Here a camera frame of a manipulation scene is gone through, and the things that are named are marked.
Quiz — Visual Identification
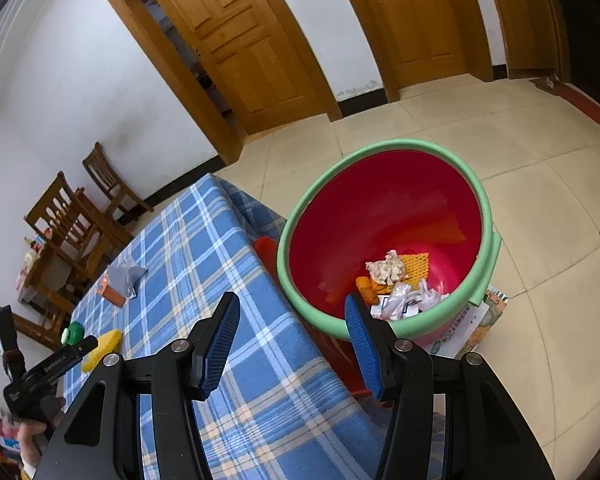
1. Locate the red bucket with green rim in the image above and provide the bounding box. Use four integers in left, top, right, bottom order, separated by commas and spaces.
277, 139, 503, 361

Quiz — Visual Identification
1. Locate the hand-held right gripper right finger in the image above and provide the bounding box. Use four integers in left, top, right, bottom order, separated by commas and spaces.
344, 294, 556, 480

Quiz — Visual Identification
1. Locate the pink printed magazine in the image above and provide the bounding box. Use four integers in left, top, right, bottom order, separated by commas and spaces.
0, 400, 23, 466

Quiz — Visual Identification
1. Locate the person's left hand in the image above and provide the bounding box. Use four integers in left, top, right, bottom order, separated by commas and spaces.
19, 420, 48, 465

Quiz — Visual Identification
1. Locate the orange cardboard box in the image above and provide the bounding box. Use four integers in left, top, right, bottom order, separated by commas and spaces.
96, 280, 131, 307

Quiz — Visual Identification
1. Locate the closed wooden door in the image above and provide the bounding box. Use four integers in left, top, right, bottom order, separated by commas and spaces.
330, 0, 496, 103

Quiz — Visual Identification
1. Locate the wooden dining table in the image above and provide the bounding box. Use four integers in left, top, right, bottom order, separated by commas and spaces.
17, 252, 83, 313

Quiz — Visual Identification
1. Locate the red floor mat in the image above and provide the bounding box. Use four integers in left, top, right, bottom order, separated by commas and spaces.
530, 77, 600, 125

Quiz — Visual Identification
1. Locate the white plastic bag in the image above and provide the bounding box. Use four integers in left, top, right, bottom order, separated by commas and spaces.
380, 281, 442, 322

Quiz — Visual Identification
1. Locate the yellow sponge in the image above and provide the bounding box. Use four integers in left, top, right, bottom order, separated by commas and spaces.
81, 329, 123, 373

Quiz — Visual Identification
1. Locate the small wooden door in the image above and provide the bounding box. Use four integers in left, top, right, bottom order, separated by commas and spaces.
487, 0, 563, 81

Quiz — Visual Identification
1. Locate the pile of small packets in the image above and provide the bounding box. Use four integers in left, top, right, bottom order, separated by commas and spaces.
16, 234, 48, 291

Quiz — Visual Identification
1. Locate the grey crumpled bag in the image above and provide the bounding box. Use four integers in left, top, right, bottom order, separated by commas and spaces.
106, 259, 148, 297

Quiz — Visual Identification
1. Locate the colourful printed cardboard box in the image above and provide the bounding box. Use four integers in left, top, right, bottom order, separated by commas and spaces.
427, 287, 511, 356

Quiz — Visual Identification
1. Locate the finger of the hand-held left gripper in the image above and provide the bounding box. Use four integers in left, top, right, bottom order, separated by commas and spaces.
30, 336, 99, 378
0, 304, 20, 378

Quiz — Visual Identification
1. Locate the dark wooden door frame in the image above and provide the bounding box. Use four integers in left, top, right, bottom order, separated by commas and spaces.
532, 0, 578, 86

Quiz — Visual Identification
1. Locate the green round container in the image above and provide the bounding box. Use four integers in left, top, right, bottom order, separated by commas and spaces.
61, 322, 85, 347

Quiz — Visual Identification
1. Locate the beige tissue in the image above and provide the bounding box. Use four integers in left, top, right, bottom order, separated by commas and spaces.
365, 250, 407, 285

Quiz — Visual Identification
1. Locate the blue plaid tablecloth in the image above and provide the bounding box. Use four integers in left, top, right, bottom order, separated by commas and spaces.
62, 174, 446, 480

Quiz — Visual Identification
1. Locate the open wooden door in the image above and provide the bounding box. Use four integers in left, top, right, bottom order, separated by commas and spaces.
97, 0, 343, 163

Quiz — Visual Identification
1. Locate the orange foam fruit net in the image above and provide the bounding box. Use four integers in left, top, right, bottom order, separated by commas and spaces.
356, 276, 383, 306
399, 254, 431, 281

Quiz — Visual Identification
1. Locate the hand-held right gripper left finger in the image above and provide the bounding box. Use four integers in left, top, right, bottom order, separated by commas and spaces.
32, 291, 242, 480

